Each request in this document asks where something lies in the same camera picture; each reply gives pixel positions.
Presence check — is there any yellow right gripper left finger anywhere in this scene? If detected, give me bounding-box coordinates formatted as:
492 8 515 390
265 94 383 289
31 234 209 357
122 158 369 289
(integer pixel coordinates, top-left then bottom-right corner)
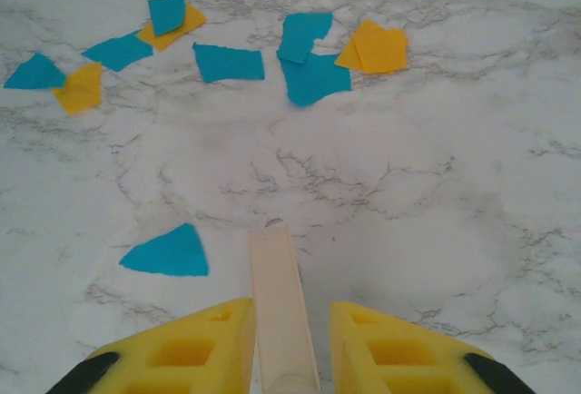
44 297 255 394

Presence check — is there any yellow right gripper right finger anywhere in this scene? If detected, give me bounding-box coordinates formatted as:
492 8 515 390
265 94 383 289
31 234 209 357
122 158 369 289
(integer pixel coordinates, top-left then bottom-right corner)
328 301 539 394

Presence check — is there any cream hand brush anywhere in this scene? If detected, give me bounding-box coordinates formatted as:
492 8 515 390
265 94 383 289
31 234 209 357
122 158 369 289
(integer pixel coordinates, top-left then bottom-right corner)
249 224 322 394

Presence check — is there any triangular blue paper scrap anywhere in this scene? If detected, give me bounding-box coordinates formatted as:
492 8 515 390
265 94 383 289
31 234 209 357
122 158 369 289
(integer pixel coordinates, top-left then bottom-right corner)
3 51 68 92
118 222 211 279

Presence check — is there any orange paper scrap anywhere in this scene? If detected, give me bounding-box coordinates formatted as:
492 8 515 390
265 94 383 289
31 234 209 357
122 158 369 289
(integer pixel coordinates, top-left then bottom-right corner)
334 19 409 75
51 62 103 117
134 2 209 54

